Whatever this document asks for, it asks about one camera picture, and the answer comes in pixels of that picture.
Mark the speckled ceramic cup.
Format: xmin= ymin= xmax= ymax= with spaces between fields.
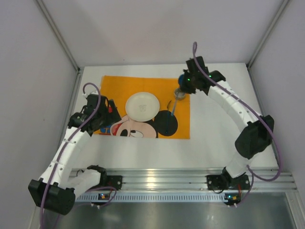
xmin=174 ymin=88 xmax=186 ymax=101

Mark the cream round plate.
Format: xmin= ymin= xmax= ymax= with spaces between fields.
xmin=125 ymin=92 xmax=160 ymax=122

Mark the blue fork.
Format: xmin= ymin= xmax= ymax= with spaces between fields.
xmin=165 ymin=100 xmax=172 ymax=134

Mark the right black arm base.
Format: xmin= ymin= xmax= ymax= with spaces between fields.
xmin=206 ymin=175 xmax=250 ymax=191

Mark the blue spoon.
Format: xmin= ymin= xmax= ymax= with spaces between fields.
xmin=171 ymin=74 xmax=184 ymax=116

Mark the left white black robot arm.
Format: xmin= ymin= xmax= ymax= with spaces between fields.
xmin=28 ymin=94 xmax=121 ymax=215

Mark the purple cable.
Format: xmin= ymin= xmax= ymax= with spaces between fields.
xmin=192 ymin=42 xmax=283 ymax=207
xmin=39 ymin=82 xmax=117 ymax=229

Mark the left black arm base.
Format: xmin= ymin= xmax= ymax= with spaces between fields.
xmin=89 ymin=175 xmax=123 ymax=190

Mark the aluminium mounting rail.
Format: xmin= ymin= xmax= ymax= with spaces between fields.
xmin=107 ymin=168 xmax=297 ymax=193

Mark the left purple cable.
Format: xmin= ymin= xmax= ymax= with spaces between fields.
xmin=39 ymin=82 xmax=117 ymax=229

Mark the slotted grey cable duct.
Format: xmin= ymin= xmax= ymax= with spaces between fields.
xmin=75 ymin=192 xmax=240 ymax=203

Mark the orange cartoon mouse placemat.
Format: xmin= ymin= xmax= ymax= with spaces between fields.
xmin=95 ymin=76 xmax=190 ymax=139

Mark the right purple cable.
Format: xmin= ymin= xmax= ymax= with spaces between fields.
xmin=192 ymin=42 xmax=283 ymax=207

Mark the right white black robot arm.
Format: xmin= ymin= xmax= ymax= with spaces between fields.
xmin=178 ymin=56 xmax=274 ymax=187

